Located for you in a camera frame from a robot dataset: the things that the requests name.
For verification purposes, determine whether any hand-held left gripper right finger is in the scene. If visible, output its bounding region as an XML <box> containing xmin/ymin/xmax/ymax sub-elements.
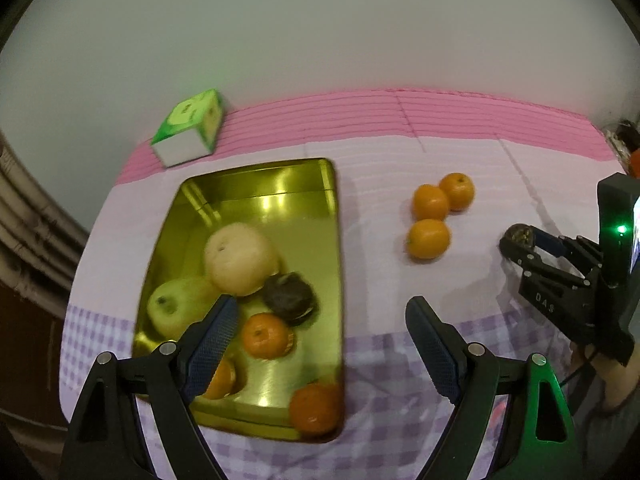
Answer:
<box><xmin>405</xmin><ymin>296</ymin><xmax>586</xmax><ymax>480</ymax></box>

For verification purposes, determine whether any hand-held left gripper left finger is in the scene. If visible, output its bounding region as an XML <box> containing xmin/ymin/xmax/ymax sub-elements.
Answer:
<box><xmin>60</xmin><ymin>294</ymin><xmax>240</xmax><ymax>480</ymax></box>

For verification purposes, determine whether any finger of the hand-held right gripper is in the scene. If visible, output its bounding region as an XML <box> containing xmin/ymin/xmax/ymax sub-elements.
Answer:
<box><xmin>532</xmin><ymin>228</ymin><xmax>603</xmax><ymax>278</ymax></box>
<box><xmin>500</xmin><ymin>232</ymin><xmax>596</xmax><ymax>328</ymax></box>

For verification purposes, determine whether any orange mandarin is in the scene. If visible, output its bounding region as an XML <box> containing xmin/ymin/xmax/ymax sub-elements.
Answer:
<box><xmin>412</xmin><ymin>184</ymin><xmax>450</xmax><ymax>222</ymax></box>
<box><xmin>288</xmin><ymin>382</ymin><xmax>344</xmax><ymax>436</ymax></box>
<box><xmin>242</xmin><ymin>312</ymin><xmax>293</xmax><ymax>360</ymax></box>
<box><xmin>406</xmin><ymin>218</ymin><xmax>451</xmax><ymax>261</ymax></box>
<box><xmin>202</xmin><ymin>357</ymin><xmax>237</xmax><ymax>401</ymax></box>
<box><xmin>439</xmin><ymin>172</ymin><xmax>476</xmax><ymax>212</ymax></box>

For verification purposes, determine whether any green apple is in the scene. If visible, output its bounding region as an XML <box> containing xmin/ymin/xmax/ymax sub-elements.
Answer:
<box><xmin>146</xmin><ymin>276</ymin><xmax>221</xmax><ymax>341</ymax></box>

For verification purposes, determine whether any dark brown wrinkled fruit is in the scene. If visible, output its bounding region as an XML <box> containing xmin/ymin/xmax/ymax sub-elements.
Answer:
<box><xmin>263</xmin><ymin>272</ymin><xmax>320</xmax><ymax>326</ymax></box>
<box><xmin>504</xmin><ymin>223</ymin><xmax>536</xmax><ymax>251</ymax></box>

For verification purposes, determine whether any pale yellow pear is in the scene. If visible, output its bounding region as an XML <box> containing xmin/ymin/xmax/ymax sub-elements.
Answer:
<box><xmin>204</xmin><ymin>224</ymin><xmax>281</xmax><ymax>297</ymax></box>

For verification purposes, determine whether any gold tin box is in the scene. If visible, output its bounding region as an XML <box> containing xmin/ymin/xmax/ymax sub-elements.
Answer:
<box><xmin>132</xmin><ymin>158</ymin><xmax>346</xmax><ymax>443</ymax></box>

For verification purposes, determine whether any person's right forearm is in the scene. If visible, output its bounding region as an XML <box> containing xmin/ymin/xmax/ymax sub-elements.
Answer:
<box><xmin>597</xmin><ymin>355</ymin><xmax>640</xmax><ymax>413</ymax></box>

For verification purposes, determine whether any pink and purple plaid cloth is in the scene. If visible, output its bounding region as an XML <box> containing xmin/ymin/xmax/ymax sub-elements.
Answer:
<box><xmin>59</xmin><ymin>87</ymin><xmax>626</xmax><ymax>480</ymax></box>

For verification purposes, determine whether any brown wooden furniture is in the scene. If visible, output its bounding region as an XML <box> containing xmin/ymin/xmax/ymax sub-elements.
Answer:
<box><xmin>0</xmin><ymin>130</ymin><xmax>91</xmax><ymax>431</ymax></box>

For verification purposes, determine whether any green and white carton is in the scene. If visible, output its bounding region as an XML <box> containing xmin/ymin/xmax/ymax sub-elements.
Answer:
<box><xmin>150</xmin><ymin>89</ymin><xmax>226</xmax><ymax>168</ymax></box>

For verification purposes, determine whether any black cable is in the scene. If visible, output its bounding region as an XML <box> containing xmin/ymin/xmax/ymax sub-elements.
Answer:
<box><xmin>560</xmin><ymin>347</ymin><xmax>601</xmax><ymax>391</ymax></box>

